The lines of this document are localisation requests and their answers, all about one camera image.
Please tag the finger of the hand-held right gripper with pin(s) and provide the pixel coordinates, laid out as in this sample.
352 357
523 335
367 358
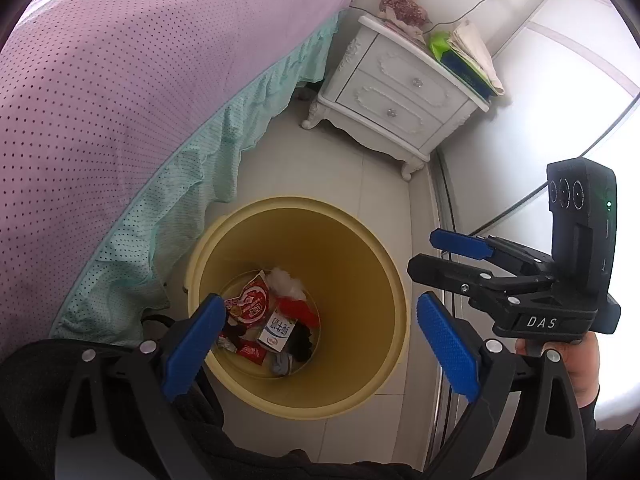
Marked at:
460 242
450 272

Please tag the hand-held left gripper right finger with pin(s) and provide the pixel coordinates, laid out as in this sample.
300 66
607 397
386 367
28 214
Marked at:
445 345

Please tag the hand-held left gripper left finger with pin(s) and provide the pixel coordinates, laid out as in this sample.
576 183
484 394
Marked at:
192 350

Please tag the red wrapper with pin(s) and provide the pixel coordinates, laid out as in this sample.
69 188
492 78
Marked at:
251 351

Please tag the red snack packet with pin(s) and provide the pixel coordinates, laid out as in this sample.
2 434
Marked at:
250 300

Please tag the white milk carton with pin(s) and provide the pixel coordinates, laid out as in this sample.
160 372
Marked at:
277 332

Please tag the yellow trash bin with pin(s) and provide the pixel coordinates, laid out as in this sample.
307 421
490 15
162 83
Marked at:
340 260

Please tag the black cloth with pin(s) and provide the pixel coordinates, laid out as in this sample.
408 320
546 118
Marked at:
304 342

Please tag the white fluffy ball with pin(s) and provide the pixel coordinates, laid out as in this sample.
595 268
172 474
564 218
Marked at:
286 282

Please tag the person's right hand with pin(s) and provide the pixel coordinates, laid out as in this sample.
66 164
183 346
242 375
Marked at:
582 370

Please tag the person's black clothing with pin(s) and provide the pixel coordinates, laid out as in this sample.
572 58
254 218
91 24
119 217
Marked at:
260 455

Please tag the white wardrobe sliding door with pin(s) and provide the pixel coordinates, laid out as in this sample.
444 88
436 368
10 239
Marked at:
550 85

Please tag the white carved nightstand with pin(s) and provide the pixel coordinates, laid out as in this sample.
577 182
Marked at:
400 90

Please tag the blue book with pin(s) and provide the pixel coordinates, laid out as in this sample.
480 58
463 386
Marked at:
465 77

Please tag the teal ruffled bed skirt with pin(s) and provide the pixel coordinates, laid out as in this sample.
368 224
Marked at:
200 160

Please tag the stack of white papers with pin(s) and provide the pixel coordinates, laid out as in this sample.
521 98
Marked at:
477 50

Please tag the green plastic bag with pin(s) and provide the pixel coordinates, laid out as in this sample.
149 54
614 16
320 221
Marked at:
440 44

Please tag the pink floral plush toy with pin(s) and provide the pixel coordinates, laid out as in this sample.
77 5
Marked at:
402 2

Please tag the bed with purple dotted sheet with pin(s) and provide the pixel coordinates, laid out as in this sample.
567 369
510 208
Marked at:
125 85

